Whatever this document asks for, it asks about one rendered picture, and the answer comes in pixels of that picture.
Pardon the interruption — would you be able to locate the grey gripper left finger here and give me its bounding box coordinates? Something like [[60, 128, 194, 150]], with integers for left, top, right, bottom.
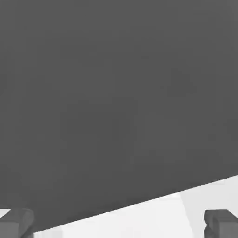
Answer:
[[0, 208, 35, 238]]

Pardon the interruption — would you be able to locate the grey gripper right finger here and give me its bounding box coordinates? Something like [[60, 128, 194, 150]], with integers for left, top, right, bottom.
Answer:
[[204, 209, 238, 238]]

